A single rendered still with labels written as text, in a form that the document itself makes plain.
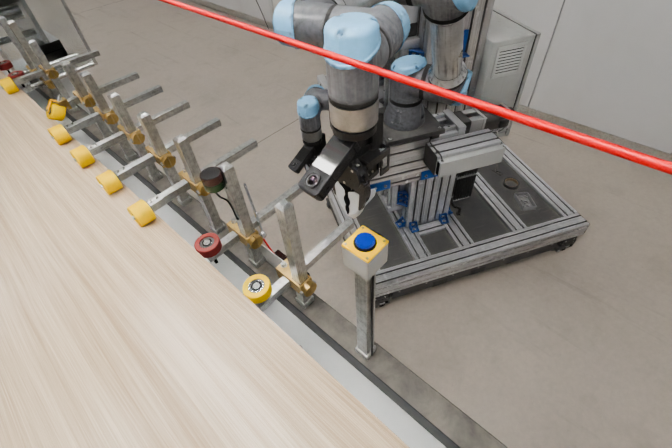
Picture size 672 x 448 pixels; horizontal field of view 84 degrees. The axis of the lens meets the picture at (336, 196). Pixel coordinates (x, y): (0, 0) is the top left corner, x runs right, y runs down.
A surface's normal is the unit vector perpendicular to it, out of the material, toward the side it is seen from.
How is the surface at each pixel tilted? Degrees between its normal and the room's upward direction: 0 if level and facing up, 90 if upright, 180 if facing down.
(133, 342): 0
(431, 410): 0
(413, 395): 0
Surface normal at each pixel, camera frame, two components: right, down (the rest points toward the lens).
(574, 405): -0.06, -0.71
